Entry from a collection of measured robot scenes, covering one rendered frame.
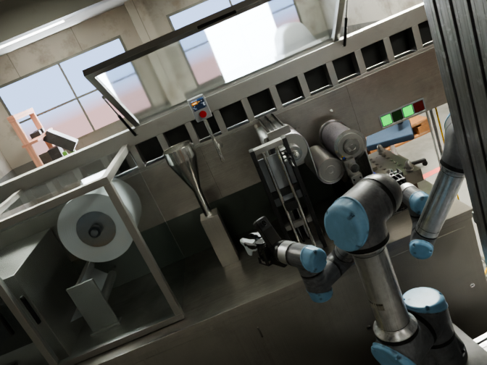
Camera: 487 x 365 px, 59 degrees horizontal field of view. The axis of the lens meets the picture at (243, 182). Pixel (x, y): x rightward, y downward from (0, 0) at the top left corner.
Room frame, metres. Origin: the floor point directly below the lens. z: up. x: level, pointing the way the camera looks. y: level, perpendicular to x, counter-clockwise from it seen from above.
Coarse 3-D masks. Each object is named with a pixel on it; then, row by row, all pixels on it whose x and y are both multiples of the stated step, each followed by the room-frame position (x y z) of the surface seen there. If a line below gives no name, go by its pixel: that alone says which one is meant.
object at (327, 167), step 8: (312, 152) 1.98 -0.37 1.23; (320, 152) 1.92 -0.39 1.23; (328, 152) 1.92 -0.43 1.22; (320, 160) 1.84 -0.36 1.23; (328, 160) 1.81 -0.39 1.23; (336, 160) 1.80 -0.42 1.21; (320, 168) 1.81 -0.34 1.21; (328, 168) 1.81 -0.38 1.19; (336, 168) 1.81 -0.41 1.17; (320, 176) 1.81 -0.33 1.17; (328, 176) 1.81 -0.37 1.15; (336, 176) 1.81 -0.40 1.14
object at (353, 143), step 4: (348, 140) 1.78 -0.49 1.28; (352, 140) 1.78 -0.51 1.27; (356, 140) 1.78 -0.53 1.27; (344, 144) 1.79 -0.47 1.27; (348, 144) 1.79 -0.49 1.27; (352, 144) 1.79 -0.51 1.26; (356, 144) 1.78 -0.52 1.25; (344, 148) 1.79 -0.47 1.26; (352, 148) 1.78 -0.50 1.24; (356, 148) 1.78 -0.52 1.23; (348, 152) 1.79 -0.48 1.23; (352, 152) 1.78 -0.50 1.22; (356, 152) 1.78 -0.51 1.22
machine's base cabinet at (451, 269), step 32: (448, 256) 1.54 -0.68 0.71; (480, 256) 1.54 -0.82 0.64; (352, 288) 1.55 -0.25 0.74; (448, 288) 1.54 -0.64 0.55; (480, 288) 1.54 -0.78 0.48; (256, 320) 1.56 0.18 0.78; (288, 320) 1.55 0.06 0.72; (320, 320) 1.55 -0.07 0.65; (352, 320) 1.55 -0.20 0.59; (480, 320) 1.53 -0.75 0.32; (160, 352) 1.57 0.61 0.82; (192, 352) 1.56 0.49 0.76; (224, 352) 1.56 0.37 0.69; (256, 352) 1.56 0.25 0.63; (288, 352) 1.55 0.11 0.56; (320, 352) 1.55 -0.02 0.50; (352, 352) 1.55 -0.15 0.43
